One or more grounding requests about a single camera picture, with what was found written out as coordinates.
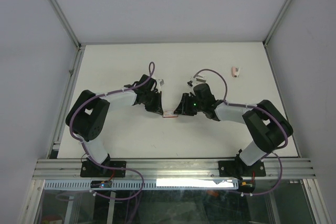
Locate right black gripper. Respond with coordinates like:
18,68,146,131
173,93,205,116

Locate red white staple box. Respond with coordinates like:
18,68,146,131
162,110,178,118

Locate white stapler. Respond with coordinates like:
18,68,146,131
195,75,207,83

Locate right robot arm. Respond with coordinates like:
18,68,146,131
174,83,293,178

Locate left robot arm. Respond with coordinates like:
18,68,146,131
66,74,163,176

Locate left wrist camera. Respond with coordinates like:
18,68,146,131
156,79,165,89

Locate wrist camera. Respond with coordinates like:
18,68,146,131
156,79,165,89
187,77,201,88

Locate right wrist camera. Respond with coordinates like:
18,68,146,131
187,77,201,88

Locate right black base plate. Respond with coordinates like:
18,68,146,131
218,160,266,180

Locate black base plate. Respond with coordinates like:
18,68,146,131
80,160,127,178
218,160,266,180

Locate left aluminium frame post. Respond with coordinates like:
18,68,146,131
33,0,81,49

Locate aluminium frame post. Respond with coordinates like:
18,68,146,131
263,0,293,48
33,0,81,49

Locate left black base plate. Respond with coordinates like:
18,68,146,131
80,160,127,178

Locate aluminium mounting rail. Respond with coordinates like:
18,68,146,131
33,157,316,180

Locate white slotted cable duct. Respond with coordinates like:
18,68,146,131
44,178,238,191

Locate right aluminium frame post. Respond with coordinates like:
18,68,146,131
263,0,293,48

